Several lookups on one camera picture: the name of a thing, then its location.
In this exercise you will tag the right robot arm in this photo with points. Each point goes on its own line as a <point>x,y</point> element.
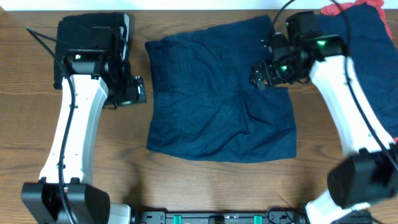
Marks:
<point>368,173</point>

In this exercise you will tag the navy blue garment in pile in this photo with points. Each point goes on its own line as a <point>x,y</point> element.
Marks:
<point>375,62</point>

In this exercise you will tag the navy blue shorts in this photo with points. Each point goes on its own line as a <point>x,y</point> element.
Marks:
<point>205,108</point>

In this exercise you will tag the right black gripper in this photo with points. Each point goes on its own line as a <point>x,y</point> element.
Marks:
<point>259,76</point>

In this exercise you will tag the folded black garment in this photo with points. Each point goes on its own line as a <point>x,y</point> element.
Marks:
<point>84,34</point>

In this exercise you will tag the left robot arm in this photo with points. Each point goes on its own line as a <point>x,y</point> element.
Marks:
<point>64,192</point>

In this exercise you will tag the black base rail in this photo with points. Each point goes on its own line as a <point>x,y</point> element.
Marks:
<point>277,216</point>

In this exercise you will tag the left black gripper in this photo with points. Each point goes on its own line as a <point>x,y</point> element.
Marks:
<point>137,90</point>

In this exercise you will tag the red garment in pile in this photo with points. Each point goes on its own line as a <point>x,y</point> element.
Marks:
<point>333,10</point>

